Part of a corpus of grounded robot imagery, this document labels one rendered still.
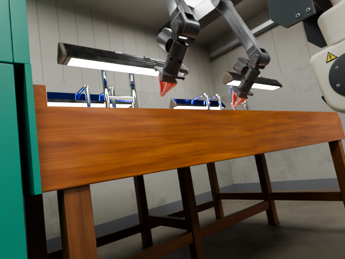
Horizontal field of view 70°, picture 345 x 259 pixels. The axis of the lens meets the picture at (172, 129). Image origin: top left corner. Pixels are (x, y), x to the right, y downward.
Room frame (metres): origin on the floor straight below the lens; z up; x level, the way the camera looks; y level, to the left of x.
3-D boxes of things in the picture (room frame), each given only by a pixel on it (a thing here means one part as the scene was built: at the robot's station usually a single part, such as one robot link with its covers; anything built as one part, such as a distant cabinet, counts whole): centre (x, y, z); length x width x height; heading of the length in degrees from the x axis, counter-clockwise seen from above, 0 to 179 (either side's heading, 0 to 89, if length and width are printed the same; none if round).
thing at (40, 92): (0.73, 0.44, 0.83); 0.30 x 0.06 x 0.07; 39
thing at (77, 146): (1.12, -0.38, 0.67); 1.81 x 0.12 x 0.19; 129
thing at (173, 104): (2.10, -0.27, 1.08); 0.62 x 0.08 x 0.07; 129
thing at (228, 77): (1.67, -0.62, 1.08); 0.62 x 0.08 x 0.07; 129
